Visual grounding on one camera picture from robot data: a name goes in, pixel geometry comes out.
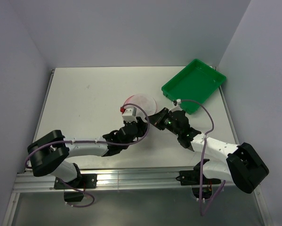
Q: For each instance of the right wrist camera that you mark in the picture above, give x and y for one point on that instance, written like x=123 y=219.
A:
x=177 y=102

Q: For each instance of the aluminium frame rail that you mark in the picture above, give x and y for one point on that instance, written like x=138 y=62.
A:
x=109 y=179

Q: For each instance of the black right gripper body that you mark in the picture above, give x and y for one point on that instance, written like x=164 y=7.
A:
x=168 y=125

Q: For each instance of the green plastic tray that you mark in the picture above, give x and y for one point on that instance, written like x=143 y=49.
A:
x=197 y=81

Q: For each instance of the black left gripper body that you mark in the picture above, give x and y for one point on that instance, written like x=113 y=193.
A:
x=141 y=131

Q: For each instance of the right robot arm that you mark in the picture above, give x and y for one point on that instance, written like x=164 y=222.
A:
x=239 y=164

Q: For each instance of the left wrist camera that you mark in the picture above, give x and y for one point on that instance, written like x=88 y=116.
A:
x=129 y=114

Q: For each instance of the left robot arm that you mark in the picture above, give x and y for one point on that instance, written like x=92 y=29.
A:
x=48 y=154

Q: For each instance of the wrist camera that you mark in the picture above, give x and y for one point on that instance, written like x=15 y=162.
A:
x=129 y=114
x=177 y=102

